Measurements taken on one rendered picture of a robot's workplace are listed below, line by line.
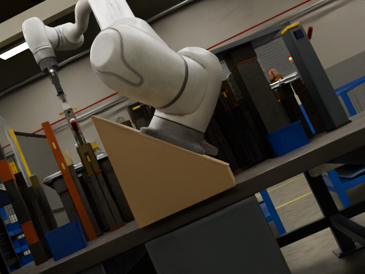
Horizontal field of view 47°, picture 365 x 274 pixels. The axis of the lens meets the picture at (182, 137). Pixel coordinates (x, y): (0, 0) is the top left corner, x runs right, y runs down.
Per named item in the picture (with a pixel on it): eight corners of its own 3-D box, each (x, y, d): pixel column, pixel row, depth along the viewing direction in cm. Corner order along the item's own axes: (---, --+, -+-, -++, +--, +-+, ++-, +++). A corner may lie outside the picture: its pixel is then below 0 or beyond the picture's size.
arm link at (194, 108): (216, 138, 119) (243, 66, 119) (173, 120, 106) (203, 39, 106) (178, 125, 130) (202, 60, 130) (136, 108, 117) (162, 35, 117)
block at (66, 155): (103, 234, 166) (68, 151, 170) (103, 235, 163) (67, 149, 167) (95, 238, 165) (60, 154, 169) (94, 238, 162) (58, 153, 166)
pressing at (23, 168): (33, 188, 182) (5, 118, 185) (29, 186, 171) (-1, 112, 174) (32, 189, 182) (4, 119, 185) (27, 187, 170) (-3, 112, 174)
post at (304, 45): (341, 125, 173) (295, 32, 177) (352, 122, 165) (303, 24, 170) (326, 132, 171) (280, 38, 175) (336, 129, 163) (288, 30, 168)
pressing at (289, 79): (302, 80, 220) (300, 78, 220) (323, 65, 198) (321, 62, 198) (49, 186, 188) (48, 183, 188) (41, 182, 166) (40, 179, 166)
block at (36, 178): (68, 248, 189) (38, 175, 193) (66, 249, 181) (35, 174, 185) (51, 256, 187) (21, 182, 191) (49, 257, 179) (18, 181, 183)
